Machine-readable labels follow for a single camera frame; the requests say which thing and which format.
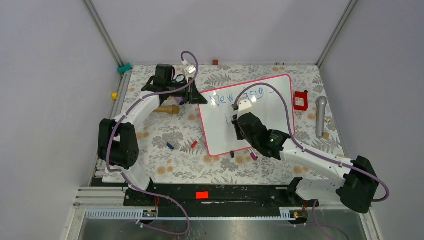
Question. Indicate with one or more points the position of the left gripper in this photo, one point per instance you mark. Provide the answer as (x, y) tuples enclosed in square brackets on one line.
[(193, 96)]

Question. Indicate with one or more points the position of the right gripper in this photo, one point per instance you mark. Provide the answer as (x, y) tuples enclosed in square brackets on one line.
[(239, 136)]

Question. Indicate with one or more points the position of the pink framed whiteboard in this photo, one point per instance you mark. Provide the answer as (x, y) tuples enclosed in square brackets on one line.
[(272, 102)]

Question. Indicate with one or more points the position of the blue marker cap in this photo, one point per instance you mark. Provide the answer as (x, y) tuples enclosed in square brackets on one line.
[(170, 146)]

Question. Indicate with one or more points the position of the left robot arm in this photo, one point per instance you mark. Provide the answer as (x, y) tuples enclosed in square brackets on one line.
[(117, 140)]

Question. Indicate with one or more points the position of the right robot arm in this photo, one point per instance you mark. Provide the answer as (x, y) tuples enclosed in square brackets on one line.
[(353, 182)]

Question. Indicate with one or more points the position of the gold toy microphone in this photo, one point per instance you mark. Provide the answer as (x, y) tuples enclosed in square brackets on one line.
[(168, 109)]

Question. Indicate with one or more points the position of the magenta capped marker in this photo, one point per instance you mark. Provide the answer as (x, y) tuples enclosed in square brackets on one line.
[(253, 155)]

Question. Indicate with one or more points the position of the red capped marker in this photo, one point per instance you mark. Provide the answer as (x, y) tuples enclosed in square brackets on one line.
[(196, 141)]

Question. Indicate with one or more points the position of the floral patterned table mat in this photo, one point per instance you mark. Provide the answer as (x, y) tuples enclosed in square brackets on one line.
[(183, 165)]

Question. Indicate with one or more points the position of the red small box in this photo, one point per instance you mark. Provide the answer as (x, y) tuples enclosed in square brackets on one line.
[(300, 101)]

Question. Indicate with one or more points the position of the silver toy microphone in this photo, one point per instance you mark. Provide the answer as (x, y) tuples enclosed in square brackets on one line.
[(321, 104)]

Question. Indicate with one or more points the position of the wooden small cube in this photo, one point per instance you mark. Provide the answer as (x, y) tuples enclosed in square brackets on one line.
[(326, 135)]

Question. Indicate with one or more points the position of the teal corner clamp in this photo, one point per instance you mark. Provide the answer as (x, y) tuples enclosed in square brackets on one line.
[(125, 68)]

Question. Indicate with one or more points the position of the red tape label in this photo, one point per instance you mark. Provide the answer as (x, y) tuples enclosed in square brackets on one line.
[(201, 195)]

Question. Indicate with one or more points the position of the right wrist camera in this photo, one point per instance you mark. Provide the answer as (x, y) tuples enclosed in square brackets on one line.
[(244, 107)]

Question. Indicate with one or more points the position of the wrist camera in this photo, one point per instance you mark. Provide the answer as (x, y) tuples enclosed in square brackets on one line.
[(244, 107), (188, 68)]

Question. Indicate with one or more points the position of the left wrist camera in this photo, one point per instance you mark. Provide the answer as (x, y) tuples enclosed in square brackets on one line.
[(188, 68)]

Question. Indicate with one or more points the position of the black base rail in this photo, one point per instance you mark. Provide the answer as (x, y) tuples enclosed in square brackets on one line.
[(184, 194)]

